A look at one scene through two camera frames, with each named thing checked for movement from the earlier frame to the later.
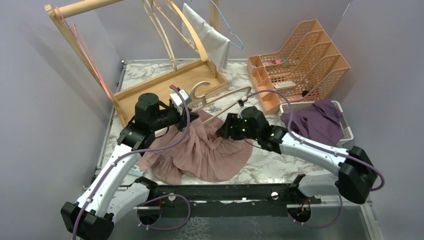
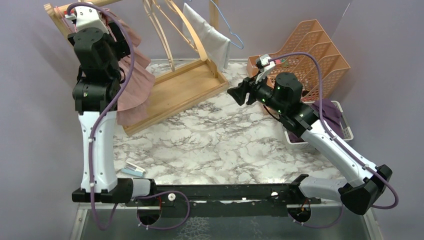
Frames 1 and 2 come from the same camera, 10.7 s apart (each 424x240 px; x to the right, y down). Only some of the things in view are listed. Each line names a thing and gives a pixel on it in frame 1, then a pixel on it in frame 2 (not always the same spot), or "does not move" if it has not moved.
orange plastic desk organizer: x=306 y=70 does not move
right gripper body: x=245 y=132 -> x=263 y=92
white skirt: x=214 y=43 does not move
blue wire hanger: x=228 y=26 does not move
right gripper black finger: x=231 y=127 -> x=239 y=92
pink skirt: x=196 y=153 -> x=116 y=23
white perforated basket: x=347 y=134 does not move
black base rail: x=221 y=200 does not move
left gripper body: x=178 y=119 -> x=122 y=48
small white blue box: x=135 y=172 does not move
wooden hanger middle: x=171 y=55 does not move
